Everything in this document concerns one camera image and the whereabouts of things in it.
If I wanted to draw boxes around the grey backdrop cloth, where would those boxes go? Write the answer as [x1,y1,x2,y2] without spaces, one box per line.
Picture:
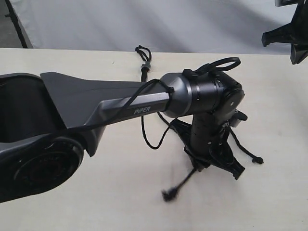
[11,0,296,54]

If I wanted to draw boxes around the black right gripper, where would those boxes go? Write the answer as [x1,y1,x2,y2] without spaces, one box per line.
[261,0,308,64]

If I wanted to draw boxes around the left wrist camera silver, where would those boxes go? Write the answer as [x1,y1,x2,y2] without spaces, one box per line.
[229,109,248,128]

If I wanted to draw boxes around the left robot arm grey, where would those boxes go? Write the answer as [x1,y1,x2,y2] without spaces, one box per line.
[0,69,247,202]

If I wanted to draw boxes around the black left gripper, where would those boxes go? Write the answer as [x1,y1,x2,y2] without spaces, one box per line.
[171,113,245,180]

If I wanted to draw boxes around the clear tape piece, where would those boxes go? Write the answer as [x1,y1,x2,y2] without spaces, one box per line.
[141,62,151,71]

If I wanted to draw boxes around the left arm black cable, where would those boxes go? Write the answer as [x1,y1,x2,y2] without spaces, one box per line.
[89,56,241,149]

